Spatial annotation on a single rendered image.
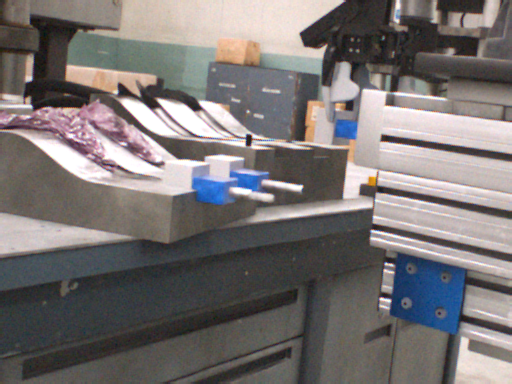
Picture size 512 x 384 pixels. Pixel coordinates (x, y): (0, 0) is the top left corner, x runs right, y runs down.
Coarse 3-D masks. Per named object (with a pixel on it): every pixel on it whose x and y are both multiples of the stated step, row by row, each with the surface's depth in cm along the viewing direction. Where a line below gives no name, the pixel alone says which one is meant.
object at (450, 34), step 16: (448, 0) 558; (464, 0) 548; (480, 0) 538; (496, 0) 495; (448, 16) 622; (464, 16) 635; (496, 16) 497; (448, 32) 508; (464, 32) 503; (480, 32) 498; (464, 48) 620; (480, 48) 501; (368, 64) 538; (384, 80) 539; (432, 80) 600; (432, 96) 628
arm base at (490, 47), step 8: (504, 0) 84; (504, 8) 83; (504, 16) 83; (496, 24) 84; (504, 24) 83; (496, 32) 84; (504, 32) 81; (488, 40) 83; (496, 40) 81; (504, 40) 80; (488, 48) 83; (496, 48) 81; (504, 48) 80; (488, 56) 83; (496, 56) 81; (504, 56) 80
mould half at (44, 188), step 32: (0, 160) 90; (32, 160) 89; (64, 160) 89; (128, 160) 101; (0, 192) 91; (32, 192) 89; (64, 192) 88; (96, 192) 87; (128, 192) 86; (160, 192) 85; (192, 192) 89; (96, 224) 87; (128, 224) 86; (160, 224) 85; (192, 224) 90; (224, 224) 99
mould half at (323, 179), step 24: (96, 96) 132; (120, 96) 132; (144, 120) 127; (192, 120) 137; (168, 144) 123; (192, 144) 120; (216, 144) 117; (240, 144) 117; (288, 144) 127; (312, 144) 134; (264, 168) 115; (288, 168) 121; (312, 168) 126; (336, 168) 132; (312, 192) 127; (336, 192) 134
